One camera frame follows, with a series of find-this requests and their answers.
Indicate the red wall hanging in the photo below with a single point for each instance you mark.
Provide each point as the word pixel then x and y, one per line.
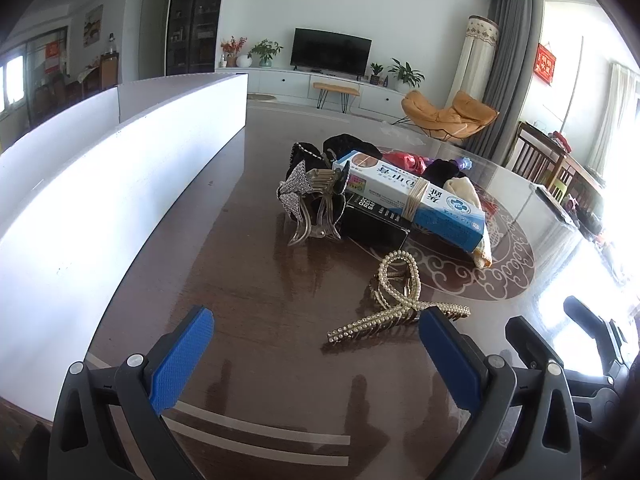
pixel 546 62

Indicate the black fabric hair band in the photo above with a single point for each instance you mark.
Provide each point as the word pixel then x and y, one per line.
pixel 350 144

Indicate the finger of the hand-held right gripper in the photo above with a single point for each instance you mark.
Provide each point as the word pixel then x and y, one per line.
pixel 530 340
pixel 587 316

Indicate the cream knitted glove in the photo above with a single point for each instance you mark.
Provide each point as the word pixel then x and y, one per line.
pixel 462 192

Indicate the white sheer curtain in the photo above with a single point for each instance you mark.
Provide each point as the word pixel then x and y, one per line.
pixel 612 115

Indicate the wooden armchair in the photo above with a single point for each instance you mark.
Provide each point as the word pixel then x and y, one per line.
pixel 535 155

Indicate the orange lounge chair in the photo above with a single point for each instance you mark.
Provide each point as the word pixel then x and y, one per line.
pixel 440 112

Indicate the framed painting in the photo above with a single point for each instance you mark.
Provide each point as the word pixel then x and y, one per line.
pixel 93 24

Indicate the pearl hair claw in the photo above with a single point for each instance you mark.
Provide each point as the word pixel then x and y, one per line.
pixel 397 302

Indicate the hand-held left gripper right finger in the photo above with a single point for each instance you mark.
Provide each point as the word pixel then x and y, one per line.
pixel 450 360

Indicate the broad-leaf potted plant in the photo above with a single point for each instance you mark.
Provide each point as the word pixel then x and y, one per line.
pixel 406 72

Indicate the cloth-covered standing air conditioner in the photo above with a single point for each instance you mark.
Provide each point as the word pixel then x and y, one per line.
pixel 475 55

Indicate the blue white ointment box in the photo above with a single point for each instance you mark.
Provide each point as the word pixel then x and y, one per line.
pixel 380 180

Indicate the white cardboard box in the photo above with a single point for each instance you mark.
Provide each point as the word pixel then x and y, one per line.
pixel 100 200

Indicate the dark grey flat device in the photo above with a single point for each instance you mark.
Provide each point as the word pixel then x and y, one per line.
pixel 555 202

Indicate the bright window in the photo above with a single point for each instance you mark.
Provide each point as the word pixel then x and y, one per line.
pixel 14 82

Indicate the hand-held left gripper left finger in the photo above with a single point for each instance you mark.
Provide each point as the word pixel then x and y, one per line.
pixel 182 355

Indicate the grey curtain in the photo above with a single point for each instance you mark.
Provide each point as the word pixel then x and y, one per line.
pixel 510 70

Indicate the leafy green potted plant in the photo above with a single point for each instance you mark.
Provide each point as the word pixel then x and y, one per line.
pixel 265 50

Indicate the black flat television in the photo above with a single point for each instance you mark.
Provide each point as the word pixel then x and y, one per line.
pixel 330 50

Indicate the wooden dining chair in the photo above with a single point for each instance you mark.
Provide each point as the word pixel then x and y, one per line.
pixel 110 67

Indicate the small potted plant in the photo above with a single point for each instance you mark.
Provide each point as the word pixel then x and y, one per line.
pixel 376 71

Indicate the red flower bouquet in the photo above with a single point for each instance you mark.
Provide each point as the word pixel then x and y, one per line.
pixel 232 46

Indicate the dark glass display cabinet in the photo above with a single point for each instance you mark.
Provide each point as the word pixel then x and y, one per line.
pixel 197 15

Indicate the wooden bench with metal legs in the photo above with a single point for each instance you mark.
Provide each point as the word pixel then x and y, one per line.
pixel 336 87

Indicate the white television cabinet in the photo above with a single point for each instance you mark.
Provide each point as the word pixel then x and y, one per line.
pixel 290 82

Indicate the black printed box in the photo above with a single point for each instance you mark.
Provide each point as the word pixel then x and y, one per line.
pixel 375 225

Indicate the black velvet scrunchie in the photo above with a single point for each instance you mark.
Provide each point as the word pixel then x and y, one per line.
pixel 442 172

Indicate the purple toy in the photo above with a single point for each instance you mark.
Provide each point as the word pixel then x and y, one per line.
pixel 462 163

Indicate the red door poster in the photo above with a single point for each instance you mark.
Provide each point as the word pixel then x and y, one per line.
pixel 52 55

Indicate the beige rubber band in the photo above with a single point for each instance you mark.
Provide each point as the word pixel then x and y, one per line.
pixel 417 200

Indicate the red snack packet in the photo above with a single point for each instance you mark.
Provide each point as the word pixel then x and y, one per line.
pixel 405 161

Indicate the white round vase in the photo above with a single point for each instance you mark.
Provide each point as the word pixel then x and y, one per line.
pixel 243 61

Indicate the rhinestone bow hair claw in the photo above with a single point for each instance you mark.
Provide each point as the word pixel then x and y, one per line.
pixel 296 187

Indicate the thin pole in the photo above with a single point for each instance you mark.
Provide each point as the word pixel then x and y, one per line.
pixel 572 85

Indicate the white door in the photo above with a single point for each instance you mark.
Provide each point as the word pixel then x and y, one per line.
pixel 151 35

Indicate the dark patterned glass desktop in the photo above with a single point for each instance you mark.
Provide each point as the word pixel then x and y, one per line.
pixel 240 260

